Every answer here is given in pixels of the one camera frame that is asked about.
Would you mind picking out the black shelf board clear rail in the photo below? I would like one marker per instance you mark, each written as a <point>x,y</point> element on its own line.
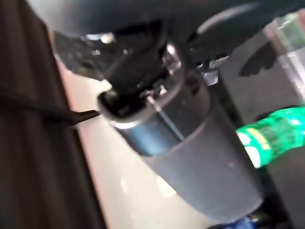
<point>238,100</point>

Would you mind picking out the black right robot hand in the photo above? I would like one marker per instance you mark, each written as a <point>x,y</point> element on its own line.
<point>190,155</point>

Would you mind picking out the green soda bottle yellow cap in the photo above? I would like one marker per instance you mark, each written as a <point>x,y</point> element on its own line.
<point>269,138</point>

